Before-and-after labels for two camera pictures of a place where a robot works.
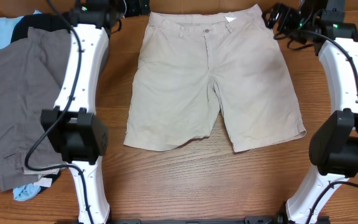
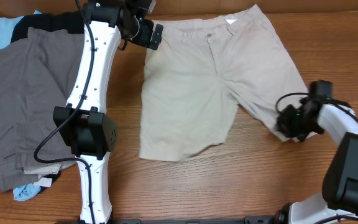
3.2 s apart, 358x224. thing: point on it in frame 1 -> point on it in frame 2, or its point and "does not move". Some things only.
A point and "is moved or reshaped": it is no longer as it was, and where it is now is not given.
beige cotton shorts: [183, 55] is moved or reshaped
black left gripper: [133, 10] -> [143, 38]
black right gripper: [288, 13] -> [281, 121]
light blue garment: [1, 35] does not move
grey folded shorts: [24, 79] does not move
